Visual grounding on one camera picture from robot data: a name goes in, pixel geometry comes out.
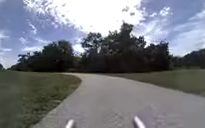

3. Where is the wood of dark trees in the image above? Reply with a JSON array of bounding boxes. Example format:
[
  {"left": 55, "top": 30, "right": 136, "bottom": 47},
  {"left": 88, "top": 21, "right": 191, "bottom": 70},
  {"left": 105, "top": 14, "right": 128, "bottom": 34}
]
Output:
[{"left": 0, "top": 21, "right": 205, "bottom": 74}]

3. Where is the grey concrete path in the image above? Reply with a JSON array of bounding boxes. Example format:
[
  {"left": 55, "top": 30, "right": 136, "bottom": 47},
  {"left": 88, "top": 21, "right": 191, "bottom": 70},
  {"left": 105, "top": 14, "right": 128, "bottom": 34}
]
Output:
[{"left": 30, "top": 72, "right": 205, "bottom": 128}]

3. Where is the robot's own part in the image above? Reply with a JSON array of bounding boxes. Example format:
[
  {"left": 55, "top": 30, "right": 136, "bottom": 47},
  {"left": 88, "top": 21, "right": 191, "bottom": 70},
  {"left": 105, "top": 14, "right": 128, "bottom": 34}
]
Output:
[
  {"left": 64, "top": 119, "right": 76, "bottom": 128},
  {"left": 133, "top": 115, "right": 147, "bottom": 128}
]

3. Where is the grass verge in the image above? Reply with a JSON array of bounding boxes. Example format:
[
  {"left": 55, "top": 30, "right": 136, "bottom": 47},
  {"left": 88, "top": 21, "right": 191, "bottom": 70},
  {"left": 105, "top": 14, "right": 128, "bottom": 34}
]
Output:
[{"left": 99, "top": 68, "right": 205, "bottom": 100}]

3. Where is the grass field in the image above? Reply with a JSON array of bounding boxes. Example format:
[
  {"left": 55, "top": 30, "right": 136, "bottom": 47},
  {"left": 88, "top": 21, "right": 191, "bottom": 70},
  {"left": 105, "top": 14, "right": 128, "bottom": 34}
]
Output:
[{"left": 0, "top": 69, "right": 83, "bottom": 128}]

